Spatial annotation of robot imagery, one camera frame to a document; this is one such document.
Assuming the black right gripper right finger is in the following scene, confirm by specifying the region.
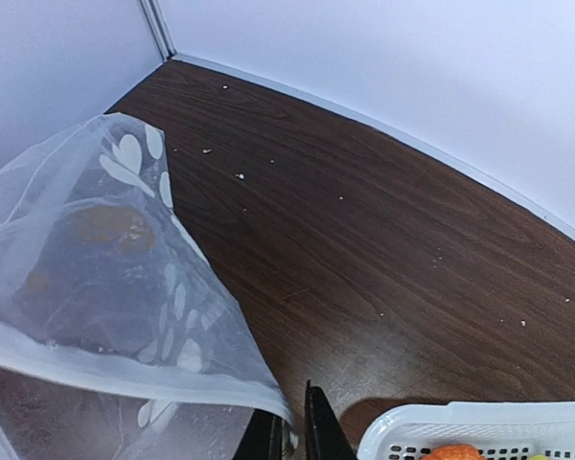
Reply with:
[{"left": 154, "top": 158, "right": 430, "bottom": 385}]
[{"left": 305, "top": 380, "right": 357, "bottom": 460}]

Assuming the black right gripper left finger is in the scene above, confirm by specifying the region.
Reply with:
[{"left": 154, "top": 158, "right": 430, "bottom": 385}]
[{"left": 233, "top": 409, "right": 283, "bottom": 460}]

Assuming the clear polka dot zip bag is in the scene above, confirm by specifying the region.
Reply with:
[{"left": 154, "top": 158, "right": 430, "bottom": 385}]
[{"left": 0, "top": 113, "right": 298, "bottom": 459}]

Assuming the orange toy pumpkin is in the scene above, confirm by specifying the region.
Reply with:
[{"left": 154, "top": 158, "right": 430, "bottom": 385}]
[{"left": 421, "top": 444, "right": 483, "bottom": 460}]

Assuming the white perforated plastic basket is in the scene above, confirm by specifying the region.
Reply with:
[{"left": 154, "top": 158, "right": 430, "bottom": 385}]
[{"left": 357, "top": 402, "right": 575, "bottom": 459}]

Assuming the left aluminium frame post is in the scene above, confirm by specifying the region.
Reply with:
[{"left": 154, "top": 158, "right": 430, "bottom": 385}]
[{"left": 138, "top": 0, "right": 176, "bottom": 62}]

